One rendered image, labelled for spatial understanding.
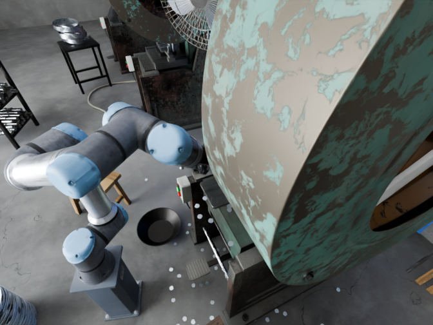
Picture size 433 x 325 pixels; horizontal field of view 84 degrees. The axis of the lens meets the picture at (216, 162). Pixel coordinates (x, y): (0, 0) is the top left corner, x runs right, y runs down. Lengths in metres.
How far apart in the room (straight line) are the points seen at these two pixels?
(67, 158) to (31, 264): 1.61
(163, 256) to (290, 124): 1.58
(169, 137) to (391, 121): 0.33
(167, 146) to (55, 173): 0.18
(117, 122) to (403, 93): 0.43
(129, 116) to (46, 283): 1.52
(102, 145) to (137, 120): 0.09
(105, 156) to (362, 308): 1.60
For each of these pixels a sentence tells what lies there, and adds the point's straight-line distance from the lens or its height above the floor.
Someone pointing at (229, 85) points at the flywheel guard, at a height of 1.41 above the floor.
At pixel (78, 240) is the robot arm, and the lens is 1.09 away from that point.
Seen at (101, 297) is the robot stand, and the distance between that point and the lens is 1.36.
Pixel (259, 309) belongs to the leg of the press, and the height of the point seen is 0.03.
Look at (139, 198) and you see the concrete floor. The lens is 2.01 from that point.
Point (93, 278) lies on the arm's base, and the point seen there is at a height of 0.50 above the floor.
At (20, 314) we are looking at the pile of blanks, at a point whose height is 0.16.
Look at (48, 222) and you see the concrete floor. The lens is 2.17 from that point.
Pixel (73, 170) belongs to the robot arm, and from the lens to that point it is 0.44.
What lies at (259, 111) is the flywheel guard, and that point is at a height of 1.41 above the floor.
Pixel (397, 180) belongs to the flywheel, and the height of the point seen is 1.25.
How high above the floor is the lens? 1.52
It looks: 44 degrees down
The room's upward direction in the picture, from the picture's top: straight up
